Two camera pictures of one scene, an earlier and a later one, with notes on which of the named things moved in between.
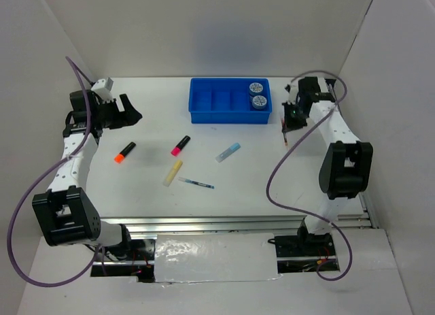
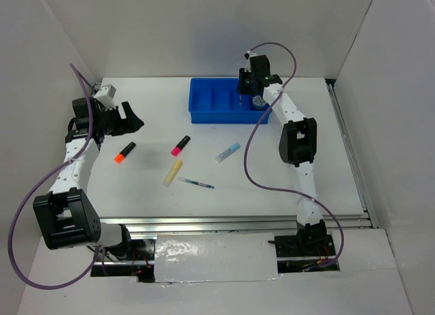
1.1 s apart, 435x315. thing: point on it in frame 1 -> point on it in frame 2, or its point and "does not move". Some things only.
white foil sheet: x=218 y=257 does not move
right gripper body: x=293 y=118 -> x=245 y=81
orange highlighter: x=119 y=158 does not move
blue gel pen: x=197 y=183 does not move
